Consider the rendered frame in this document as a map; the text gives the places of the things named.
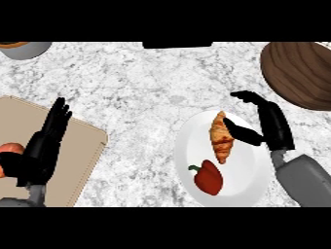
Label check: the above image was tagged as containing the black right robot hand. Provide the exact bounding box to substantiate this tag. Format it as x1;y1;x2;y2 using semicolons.
221;90;296;152

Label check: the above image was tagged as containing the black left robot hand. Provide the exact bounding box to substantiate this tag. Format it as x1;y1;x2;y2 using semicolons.
0;96;73;188

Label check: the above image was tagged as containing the golden brown croissant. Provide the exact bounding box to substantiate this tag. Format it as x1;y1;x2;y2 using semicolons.
208;110;236;165

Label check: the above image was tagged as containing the white oval plate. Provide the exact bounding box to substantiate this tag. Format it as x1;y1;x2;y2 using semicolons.
174;109;273;208

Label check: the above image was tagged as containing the tan cutting board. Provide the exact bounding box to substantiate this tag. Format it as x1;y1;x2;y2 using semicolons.
0;94;109;208

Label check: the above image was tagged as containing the orange peach fruit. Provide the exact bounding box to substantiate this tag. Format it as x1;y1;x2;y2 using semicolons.
0;142;26;179

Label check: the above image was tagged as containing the red bell pepper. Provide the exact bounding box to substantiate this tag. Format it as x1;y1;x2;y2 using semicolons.
187;159;224;196

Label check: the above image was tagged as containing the grey pot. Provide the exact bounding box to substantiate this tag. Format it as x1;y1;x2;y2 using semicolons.
0;41;53;61

